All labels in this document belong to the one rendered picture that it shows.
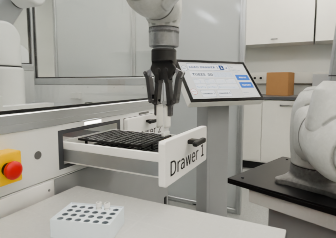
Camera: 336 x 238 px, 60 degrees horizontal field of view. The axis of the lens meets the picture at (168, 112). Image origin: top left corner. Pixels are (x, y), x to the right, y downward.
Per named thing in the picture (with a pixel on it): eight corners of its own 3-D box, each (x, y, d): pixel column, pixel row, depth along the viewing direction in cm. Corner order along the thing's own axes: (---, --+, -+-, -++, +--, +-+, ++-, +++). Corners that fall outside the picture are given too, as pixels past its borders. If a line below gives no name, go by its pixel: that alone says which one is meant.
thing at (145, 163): (199, 155, 93) (199, 136, 92) (161, 179, 70) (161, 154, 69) (100, 143, 111) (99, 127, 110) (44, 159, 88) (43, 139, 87)
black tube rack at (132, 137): (171, 154, 93) (171, 134, 92) (141, 169, 77) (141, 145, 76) (114, 147, 103) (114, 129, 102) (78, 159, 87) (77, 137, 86)
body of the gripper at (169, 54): (182, 49, 88) (181, 80, 89) (157, 50, 92) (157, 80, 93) (171, 46, 81) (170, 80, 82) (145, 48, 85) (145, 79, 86)
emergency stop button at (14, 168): (25, 177, 65) (24, 159, 64) (8, 182, 61) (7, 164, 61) (16, 175, 66) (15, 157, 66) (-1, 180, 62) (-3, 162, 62)
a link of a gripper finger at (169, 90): (167, 69, 89) (172, 68, 88) (171, 105, 89) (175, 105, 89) (161, 68, 85) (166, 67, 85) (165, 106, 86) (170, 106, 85)
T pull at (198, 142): (206, 141, 82) (206, 137, 81) (196, 147, 75) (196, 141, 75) (194, 140, 83) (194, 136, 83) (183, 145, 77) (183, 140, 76)
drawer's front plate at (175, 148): (206, 159, 94) (206, 125, 92) (164, 188, 68) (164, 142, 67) (201, 158, 94) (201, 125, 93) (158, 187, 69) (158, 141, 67)
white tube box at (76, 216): (124, 223, 63) (124, 206, 63) (109, 244, 55) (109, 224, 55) (71, 218, 66) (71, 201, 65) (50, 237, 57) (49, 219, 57)
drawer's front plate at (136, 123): (163, 135, 136) (163, 112, 135) (128, 147, 110) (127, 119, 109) (160, 134, 137) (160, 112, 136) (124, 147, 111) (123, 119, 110)
